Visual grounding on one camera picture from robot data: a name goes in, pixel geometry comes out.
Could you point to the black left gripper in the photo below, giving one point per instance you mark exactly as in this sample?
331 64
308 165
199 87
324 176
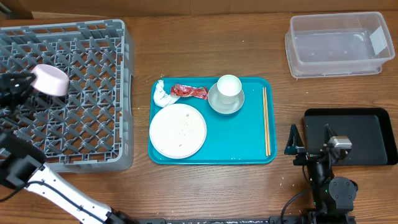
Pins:
15 86

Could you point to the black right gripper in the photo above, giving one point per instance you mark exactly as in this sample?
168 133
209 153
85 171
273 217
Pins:
293 145

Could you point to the cream cup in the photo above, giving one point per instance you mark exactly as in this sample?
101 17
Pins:
229 86

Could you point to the grey small saucer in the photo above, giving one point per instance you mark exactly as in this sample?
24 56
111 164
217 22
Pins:
221 108

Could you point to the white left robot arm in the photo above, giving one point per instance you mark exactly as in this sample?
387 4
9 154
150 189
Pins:
25 168

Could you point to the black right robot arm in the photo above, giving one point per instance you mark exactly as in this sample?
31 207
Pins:
333 197

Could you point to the grey dishwasher rack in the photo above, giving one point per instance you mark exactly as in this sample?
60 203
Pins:
90 129

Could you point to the black plastic tray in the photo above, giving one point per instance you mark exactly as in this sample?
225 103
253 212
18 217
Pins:
369 129

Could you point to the right wooden chopstick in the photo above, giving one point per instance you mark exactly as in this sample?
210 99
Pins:
269 132

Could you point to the teal plastic tray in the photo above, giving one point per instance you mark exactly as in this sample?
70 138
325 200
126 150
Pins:
232 139

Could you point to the clear plastic container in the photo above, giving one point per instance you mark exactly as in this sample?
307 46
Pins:
336 45

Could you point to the large white plate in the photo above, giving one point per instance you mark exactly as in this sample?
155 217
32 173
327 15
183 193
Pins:
178 131

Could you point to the red snack wrapper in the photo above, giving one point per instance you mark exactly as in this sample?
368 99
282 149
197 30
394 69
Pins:
189 91

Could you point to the crumpled white napkin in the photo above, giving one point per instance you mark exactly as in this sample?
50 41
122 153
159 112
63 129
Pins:
161 98

